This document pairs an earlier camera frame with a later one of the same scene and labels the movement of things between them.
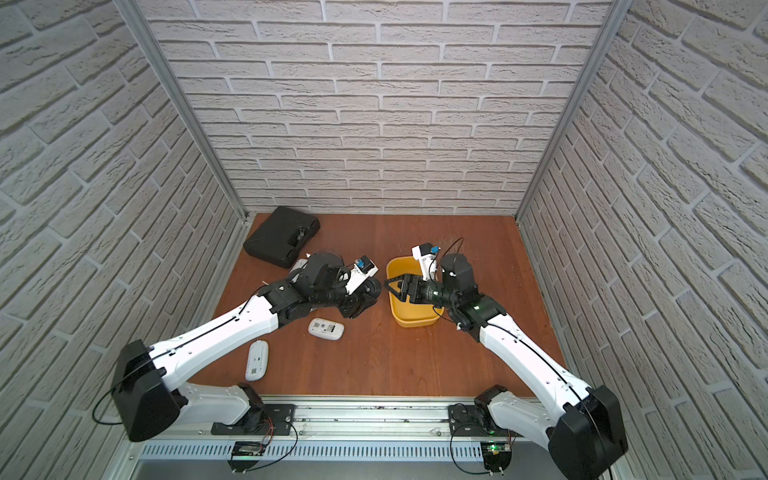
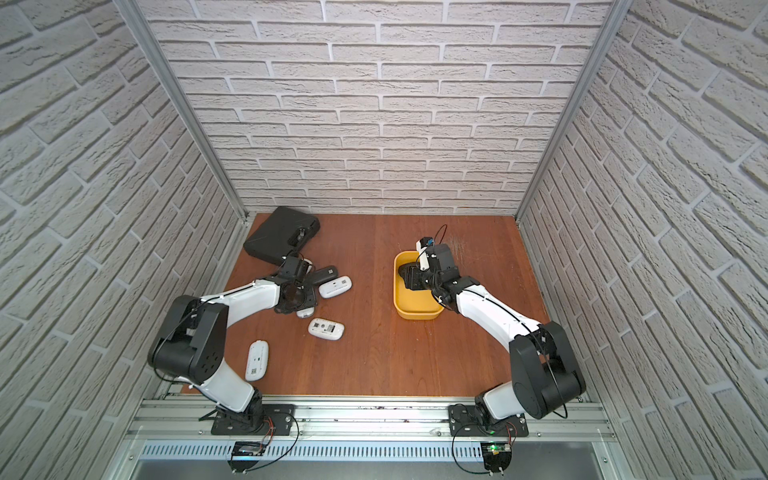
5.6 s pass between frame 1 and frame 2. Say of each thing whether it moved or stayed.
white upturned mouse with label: stayed
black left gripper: moved
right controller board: stayed
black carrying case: stayed
